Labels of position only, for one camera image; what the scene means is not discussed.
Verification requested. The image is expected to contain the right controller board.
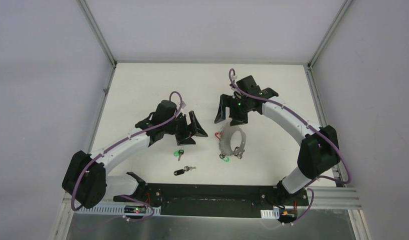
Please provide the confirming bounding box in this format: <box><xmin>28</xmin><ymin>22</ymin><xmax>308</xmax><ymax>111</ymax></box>
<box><xmin>278</xmin><ymin>209</ymin><xmax>297</xmax><ymax>224</ymax></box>

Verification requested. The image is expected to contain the large keyring with keys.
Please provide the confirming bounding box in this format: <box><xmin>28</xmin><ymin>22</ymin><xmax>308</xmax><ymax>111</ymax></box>
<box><xmin>214</xmin><ymin>122</ymin><xmax>247</xmax><ymax>163</ymax></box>

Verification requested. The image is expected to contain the black tagged key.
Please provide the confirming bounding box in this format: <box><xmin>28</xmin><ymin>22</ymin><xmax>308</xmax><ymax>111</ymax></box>
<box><xmin>173</xmin><ymin>166</ymin><xmax>197</xmax><ymax>176</ymax></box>

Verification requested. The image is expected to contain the left controller board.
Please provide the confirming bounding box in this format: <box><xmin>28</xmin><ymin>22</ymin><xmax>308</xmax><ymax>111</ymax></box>
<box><xmin>124</xmin><ymin>205</ymin><xmax>148</xmax><ymax>214</ymax></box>

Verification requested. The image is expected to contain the aluminium frame rail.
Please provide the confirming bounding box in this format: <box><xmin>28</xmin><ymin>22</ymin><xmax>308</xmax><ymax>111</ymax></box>
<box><xmin>82</xmin><ymin>187</ymin><xmax>361</xmax><ymax>209</ymax></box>

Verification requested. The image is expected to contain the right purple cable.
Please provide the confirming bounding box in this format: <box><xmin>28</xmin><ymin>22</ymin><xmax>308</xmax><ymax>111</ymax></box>
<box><xmin>228</xmin><ymin>68</ymin><xmax>352</xmax><ymax>226</ymax></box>

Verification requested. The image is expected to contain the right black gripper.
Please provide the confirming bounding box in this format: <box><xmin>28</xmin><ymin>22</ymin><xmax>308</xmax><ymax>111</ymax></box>
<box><xmin>215</xmin><ymin>94</ymin><xmax>251</xmax><ymax>127</ymax></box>

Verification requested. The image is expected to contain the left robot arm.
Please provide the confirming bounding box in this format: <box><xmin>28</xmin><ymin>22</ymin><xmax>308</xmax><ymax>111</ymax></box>
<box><xmin>62</xmin><ymin>100</ymin><xmax>208</xmax><ymax>211</ymax></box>

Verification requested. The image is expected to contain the controller board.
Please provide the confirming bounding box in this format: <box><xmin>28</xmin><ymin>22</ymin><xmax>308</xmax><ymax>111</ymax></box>
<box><xmin>124</xmin><ymin>205</ymin><xmax>148</xmax><ymax>214</ymax></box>
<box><xmin>278</xmin><ymin>209</ymin><xmax>297</xmax><ymax>224</ymax></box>

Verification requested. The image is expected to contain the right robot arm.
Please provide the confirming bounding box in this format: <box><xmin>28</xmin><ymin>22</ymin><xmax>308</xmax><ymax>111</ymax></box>
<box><xmin>214</xmin><ymin>75</ymin><xmax>341</xmax><ymax>205</ymax></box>

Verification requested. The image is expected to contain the green tagged key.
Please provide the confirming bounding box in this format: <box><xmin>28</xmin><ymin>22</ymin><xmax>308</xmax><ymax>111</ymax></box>
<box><xmin>173</xmin><ymin>148</ymin><xmax>185</xmax><ymax>161</ymax></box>

